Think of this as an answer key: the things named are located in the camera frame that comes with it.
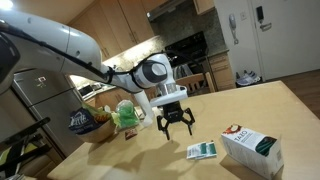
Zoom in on dark blue snack bag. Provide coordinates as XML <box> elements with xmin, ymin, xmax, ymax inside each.
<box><xmin>68</xmin><ymin>107</ymin><xmax>101</xmax><ymax>135</ymax></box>

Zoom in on striped dish towel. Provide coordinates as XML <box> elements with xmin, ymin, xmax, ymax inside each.
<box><xmin>173</xmin><ymin>64</ymin><xmax>194</xmax><ymax>80</ymax></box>

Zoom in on round ceiling light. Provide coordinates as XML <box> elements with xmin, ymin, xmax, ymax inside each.
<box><xmin>0</xmin><ymin>0</ymin><xmax>15</xmax><ymax>11</ymax></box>

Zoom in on metal range hood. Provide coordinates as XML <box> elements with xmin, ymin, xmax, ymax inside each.
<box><xmin>146</xmin><ymin>0</ymin><xmax>188</xmax><ymax>23</ymax></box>

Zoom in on white Tazo tea box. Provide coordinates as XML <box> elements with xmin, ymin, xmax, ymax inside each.
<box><xmin>220</xmin><ymin>123</ymin><xmax>285</xmax><ymax>180</ymax></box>

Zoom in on small wooden wall cabinet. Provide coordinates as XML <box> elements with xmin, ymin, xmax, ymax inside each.
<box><xmin>192</xmin><ymin>0</ymin><xmax>216</xmax><ymax>16</ymax></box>

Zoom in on white sneaker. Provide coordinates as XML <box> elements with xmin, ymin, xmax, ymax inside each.
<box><xmin>246</xmin><ymin>70</ymin><xmax>262</xmax><ymax>84</ymax></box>
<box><xmin>235</xmin><ymin>71</ymin><xmax>252</xmax><ymax>88</ymax></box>

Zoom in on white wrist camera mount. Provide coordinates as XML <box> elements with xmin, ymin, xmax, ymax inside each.
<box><xmin>149</xmin><ymin>84</ymin><xmax>189</xmax><ymax>108</ymax></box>

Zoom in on translucent green plastic bag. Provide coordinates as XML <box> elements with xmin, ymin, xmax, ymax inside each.
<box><xmin>115</xmin><ymin>99</ymin><xmax>140</xmax><ymax>130</ymax></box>

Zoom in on small fridge magnet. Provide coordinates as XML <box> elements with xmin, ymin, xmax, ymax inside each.
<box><xmin>34</xmin><ymin>76</ymin><xmax>48</xmax><ymax>89</ymax></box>

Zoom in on black kitchen stove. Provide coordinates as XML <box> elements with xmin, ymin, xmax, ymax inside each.
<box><xmin>164</xmin><ymin>31</ymin><xmax>212</xmax><ymax>84</ymax></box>

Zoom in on white wall phone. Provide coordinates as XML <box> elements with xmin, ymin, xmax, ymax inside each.
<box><xmin>228</xmin><ymin>13</ymin><xmax>240</xmax><ymax>46</ymax></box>

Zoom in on wooden bowl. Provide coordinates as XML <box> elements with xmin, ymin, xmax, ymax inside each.
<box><xmin>73</xmin><ymin>119</ymin><xmax>118</xmax><ymax>144</ymax></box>

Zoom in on white door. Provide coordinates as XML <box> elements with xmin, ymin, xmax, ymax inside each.
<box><xmin>248</xmin><ymin>0</ymin><xmax>320</xmax><ymax>82</ymax></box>

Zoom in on small brown snack packet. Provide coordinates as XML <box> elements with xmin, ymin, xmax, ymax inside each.
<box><xmin>124</xmin><ymin>127</ymin><xmax>139</xmax><ymax>141</ymax></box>

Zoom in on stainless steel refrigerator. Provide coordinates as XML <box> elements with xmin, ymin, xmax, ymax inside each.
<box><xmin>11</xmin><ymin>68</ymin><xmax>84</xmax><ymax>158</ymax></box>

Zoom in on wooden base cabinet with drawers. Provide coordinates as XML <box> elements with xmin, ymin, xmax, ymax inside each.
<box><xmin>207</xmin><ymin>51</ymin><xmax>236</xmax><ymax>92</ymax></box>

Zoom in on wooden slatted chair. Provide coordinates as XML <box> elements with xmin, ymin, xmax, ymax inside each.
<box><xmin>174</xmin><ymin>72</ymin><xmax>216</xmax><ymax>98</ymax></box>
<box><xmin>143</xmin><ymin>87</ymin><xmax>161</xmax><ymax>102</ymax></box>

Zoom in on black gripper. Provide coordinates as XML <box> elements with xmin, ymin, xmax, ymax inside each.
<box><xmin>156</xmin><ymin>100</ymin><xmax>196</xmax><ymax>141</ymax></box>

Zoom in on blue cardboard box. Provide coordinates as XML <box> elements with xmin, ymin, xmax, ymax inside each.
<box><xmin>82</xmin><ymin>102</ymin><xmax>122</xmax><ymax>127</ymax></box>

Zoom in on wooden counter base cabinets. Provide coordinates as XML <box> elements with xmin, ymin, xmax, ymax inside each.
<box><xmin>83</xmin><ymin>87</ymin><xmax>141</xmax><ymax>110</ymax></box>

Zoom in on metal door handle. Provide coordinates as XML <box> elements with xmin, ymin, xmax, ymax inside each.
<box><xmin>259</xmin><ymin>22</ymin><xmax>273</xmax><ymax>33</ymax></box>

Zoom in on black toaster oven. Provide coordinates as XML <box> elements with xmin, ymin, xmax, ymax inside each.
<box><xmin>77</xmin><ymin>83</ymin><xmax>95</xmax><ymax>99</ymax></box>

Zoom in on black door lock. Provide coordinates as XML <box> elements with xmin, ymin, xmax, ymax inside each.
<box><xmin>255</xmin><ymin>5</ymin><xmax>265</xmax><ymax>24</ymax></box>

